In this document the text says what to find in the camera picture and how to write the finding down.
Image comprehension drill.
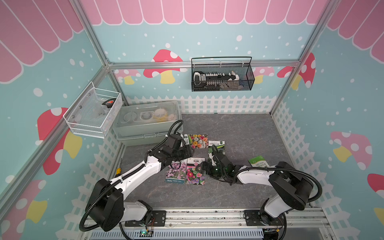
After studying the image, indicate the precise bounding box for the purple flower seed packet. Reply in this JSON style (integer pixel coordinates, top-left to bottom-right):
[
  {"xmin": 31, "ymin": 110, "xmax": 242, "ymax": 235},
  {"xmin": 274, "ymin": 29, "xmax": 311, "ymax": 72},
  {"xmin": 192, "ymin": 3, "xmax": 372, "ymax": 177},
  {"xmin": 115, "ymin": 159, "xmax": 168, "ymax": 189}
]
[{"xmin": 165, "ymin": 160, "xmax": 187, "ymax": 184}]

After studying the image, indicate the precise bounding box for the green pink flower seed packet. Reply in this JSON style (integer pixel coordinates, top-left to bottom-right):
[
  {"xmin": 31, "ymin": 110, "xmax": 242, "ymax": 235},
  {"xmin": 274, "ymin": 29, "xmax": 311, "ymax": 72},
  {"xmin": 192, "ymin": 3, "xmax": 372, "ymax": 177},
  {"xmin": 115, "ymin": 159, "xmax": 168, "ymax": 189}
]
[{"xmin": 249, "ymin": 156, "xmax": 270, "ymax": 168}]

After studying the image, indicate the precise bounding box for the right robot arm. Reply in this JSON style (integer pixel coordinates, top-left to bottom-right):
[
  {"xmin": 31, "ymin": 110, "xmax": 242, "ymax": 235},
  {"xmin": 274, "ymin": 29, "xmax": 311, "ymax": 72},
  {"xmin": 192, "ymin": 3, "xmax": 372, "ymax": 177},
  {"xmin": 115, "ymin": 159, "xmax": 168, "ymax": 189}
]
[{"xmin": 198, "ymin": 150, "xmax": 323, "ymax": 226}]

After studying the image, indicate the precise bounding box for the black red object in basket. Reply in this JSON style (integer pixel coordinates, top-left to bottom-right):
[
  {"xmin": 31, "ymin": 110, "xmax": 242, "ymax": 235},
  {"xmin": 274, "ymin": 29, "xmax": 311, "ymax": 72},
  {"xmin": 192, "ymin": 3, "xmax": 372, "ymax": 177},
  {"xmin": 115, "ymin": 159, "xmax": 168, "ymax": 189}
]
[{"xmin": 102, "ymin": 98, "xmax": 117, "ymax": 109}]

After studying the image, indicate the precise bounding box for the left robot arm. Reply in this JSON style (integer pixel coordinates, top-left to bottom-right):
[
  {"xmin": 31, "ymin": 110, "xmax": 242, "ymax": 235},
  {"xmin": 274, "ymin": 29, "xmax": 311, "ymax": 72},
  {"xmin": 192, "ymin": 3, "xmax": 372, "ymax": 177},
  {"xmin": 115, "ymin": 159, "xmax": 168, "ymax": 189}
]
[{"xmin": 79, "ymin": 133, "xmax": 194, "ymax": 232}]

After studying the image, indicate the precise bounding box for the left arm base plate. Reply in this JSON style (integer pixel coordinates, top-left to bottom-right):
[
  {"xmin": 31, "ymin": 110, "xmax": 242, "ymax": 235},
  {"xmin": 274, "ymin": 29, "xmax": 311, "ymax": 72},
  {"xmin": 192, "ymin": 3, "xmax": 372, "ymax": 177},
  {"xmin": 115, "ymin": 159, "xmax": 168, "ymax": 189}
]
[{"xmin": 125, "ymin": 211, "xmax": 167, "ymax": 227}]

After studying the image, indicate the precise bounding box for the yellow handled screwdriver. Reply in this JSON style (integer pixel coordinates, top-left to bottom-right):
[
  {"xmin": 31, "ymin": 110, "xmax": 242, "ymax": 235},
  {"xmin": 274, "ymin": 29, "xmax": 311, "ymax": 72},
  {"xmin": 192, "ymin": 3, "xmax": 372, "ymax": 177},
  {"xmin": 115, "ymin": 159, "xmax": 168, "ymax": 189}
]
[{"xmin": 115, "ymin": 159, "xmax": 122, "ymax": 177}]

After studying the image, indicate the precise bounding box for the black white tool in basket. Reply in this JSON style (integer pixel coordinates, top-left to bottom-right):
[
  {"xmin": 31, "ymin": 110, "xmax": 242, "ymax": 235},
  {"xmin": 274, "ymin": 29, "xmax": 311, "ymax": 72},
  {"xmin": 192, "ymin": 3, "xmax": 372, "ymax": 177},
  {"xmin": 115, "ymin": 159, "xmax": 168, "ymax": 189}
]
[{"xmin": 193, "ymin": 71, "xmax": 240, "ymax": 89}]

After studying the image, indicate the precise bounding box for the white wire mesh basket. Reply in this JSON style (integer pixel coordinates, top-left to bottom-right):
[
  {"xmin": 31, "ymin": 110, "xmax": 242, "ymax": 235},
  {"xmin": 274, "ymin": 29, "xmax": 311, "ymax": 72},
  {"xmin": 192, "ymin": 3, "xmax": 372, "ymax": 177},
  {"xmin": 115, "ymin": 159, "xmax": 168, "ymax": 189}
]
[{"xmin": 63, "ymin": 82, "xmax": 123, "ymax": 139}]

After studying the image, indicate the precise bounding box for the black wire mesh basket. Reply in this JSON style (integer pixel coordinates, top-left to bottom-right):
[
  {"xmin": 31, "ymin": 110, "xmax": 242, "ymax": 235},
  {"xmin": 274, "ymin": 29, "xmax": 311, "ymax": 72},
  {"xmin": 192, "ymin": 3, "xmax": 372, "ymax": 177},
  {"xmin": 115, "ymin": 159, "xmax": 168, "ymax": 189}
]
[{"xmin": 191, "ymin": 57, "xmax": 255, "ymax": 92}]

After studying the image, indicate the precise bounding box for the pink mixed flower seed packet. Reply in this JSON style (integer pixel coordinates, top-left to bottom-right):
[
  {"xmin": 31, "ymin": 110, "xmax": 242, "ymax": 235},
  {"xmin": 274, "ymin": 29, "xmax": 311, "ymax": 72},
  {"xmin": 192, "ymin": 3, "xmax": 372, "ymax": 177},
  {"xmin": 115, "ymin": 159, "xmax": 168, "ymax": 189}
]
[{"xmin": 186, "ymin": 158, "xmax": 205, "ymax": 185}]

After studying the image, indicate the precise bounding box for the aluminium front rail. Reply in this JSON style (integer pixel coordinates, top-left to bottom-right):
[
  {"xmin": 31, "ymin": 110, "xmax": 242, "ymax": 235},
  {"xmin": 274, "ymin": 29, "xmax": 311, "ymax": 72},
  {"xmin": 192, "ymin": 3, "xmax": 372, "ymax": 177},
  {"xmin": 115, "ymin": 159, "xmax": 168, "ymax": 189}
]
[{"xmin": 80, "ymin": 206, "xmax": 331, "ymax": 232}]

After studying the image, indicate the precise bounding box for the translucent green storage box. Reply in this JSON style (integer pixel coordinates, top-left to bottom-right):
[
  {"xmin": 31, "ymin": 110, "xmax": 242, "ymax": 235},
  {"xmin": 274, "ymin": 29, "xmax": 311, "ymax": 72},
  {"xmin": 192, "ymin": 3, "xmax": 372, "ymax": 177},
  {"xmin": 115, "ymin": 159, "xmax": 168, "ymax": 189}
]
[{"xmin": 113, "ymin": 101, "xmax": 182, "ymax": 147}]

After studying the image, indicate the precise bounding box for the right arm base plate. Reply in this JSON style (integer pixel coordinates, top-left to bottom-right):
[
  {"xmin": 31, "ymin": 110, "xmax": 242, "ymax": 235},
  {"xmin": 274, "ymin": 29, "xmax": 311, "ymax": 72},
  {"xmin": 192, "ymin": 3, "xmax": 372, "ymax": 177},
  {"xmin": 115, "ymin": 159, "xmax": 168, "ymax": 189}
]
[{"xmin": 243, "ymin": 210, "xmax": 285, "ymax": 227}]

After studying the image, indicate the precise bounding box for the small green circuit board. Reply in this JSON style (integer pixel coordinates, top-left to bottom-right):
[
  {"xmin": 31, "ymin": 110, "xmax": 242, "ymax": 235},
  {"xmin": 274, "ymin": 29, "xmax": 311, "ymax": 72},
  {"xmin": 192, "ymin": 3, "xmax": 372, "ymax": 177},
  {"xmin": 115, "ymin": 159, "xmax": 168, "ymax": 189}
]
[{"xmin": 139, "ymin": 230, "xmax": 154, "ymax": 238}]

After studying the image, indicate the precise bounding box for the multicolour ranunculus seed packet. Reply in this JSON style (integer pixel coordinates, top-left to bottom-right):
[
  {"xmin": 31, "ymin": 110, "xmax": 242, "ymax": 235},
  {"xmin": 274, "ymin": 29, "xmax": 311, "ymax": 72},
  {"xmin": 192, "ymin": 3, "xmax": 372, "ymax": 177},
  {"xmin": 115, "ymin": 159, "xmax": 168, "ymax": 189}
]
[{"xmin": 184, "ymin": 134, "xmax": 209, "ymax": 149}]

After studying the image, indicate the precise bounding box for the green gourd seed packet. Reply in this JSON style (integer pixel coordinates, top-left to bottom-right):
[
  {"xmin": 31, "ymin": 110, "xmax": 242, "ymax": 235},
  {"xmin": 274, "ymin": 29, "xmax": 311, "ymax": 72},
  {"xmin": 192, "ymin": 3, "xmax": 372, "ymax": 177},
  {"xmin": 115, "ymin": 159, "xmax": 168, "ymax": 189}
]
[{"xmin": 208, "ymin": 141, "xmax": 225, "ymax": 156}]

